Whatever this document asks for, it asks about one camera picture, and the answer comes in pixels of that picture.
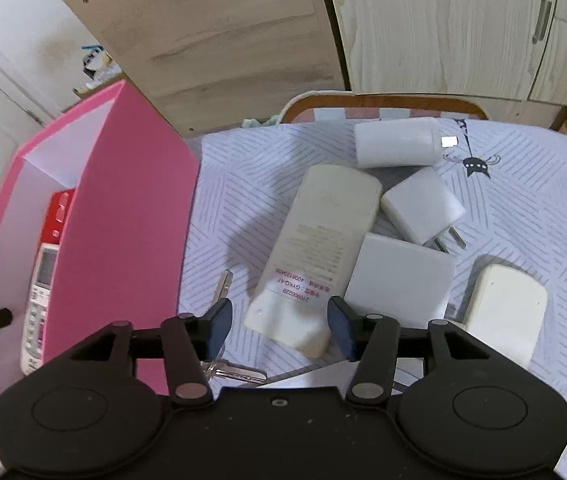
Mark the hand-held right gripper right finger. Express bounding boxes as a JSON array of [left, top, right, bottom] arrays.
[[327, 296, 489, 406]]

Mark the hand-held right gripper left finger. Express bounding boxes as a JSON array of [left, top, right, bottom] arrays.
[[68, 297, 234, 408]]

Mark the white square charger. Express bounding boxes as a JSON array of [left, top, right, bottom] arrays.
[[344, 232, 457, 326]]

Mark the cream remote control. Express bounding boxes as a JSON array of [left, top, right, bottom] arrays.
[[243, 164, 383, 359]]

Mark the white cube charger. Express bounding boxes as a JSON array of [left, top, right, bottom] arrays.
[[381, 166, 467, 253]]

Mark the pink cardboard box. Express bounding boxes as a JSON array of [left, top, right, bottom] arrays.
[[0, 79, 201, 441]]

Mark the cream rounded adapter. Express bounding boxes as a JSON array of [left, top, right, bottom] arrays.
[[456, 263, 549, 368]]

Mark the white rounded charger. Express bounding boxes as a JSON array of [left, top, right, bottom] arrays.
[[354, 117, 459, 169]]

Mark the white remote with screen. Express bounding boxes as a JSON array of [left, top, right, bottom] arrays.
[[20, 242, 61, 376]]

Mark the red glasses-print cloth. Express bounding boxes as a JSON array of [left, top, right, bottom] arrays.
[[43, 190, 76, 247]]

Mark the grey-brown wooden cabinet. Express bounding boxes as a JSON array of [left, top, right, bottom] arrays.
[[23, 0, 351, 138]]

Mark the light wood wardrobe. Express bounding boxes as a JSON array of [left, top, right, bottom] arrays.
[[321, 0, 567, 128]]

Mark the metal wardrobe handle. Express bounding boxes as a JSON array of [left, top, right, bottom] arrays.
[[533, 0, 553, 45]]

